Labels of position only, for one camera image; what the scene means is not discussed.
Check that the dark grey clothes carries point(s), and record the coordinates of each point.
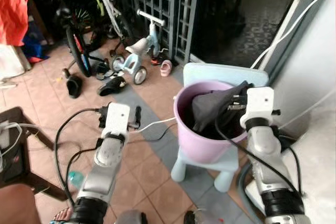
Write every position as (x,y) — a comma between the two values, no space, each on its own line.
(210,108)

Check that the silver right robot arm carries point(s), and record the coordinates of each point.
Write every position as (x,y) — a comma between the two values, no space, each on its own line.
(265,156)

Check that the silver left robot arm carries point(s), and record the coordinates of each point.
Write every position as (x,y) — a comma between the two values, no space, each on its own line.
(105,161)

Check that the white washing machine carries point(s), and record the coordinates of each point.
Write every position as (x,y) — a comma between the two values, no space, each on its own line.
(317,182)

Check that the grey floor mat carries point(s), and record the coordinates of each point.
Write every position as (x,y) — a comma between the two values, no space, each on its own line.
(152,124)

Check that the black sandal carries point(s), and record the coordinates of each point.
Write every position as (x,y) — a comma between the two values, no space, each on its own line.
(112,86)
(74,86)

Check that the light blue child chair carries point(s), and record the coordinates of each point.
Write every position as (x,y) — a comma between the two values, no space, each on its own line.
(207,72)

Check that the purple plastic bucket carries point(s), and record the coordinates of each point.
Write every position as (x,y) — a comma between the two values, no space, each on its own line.
(199,142)

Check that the small pink shoe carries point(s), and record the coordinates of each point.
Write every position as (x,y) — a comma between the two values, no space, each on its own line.
(166,68)

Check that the green plastic bottle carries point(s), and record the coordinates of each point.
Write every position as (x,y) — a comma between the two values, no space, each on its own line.
(76,179)

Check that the light blue balance bike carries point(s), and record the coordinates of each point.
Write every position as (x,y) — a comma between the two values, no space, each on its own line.
(137,48)

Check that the black bicycle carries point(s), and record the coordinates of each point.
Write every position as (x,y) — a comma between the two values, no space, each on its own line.
(77,48)

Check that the dark wooden stool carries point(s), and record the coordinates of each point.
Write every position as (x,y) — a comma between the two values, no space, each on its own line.
(31,179)

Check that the blue fabric item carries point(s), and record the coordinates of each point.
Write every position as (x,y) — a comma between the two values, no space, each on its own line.
(32,48)

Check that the dark metal grille gate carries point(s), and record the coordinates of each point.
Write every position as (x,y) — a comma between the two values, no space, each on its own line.
(184,14)

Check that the white bag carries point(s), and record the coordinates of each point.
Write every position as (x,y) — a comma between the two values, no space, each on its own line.
(11,61)

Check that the white and green bicycle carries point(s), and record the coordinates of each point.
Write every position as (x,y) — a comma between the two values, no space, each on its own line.
(109,6)

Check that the person's bare leg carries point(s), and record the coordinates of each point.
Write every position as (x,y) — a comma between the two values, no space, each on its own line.
(16,208)

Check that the red cloth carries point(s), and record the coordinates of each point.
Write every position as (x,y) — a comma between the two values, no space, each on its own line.
(11,17)

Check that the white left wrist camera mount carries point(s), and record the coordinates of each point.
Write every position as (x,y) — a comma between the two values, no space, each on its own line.
(116,117)

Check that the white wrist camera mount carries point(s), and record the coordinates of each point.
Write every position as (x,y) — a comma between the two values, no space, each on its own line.
(258,106)
(116,117)

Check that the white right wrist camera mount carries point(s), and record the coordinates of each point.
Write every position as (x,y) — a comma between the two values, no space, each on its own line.
(258,106)

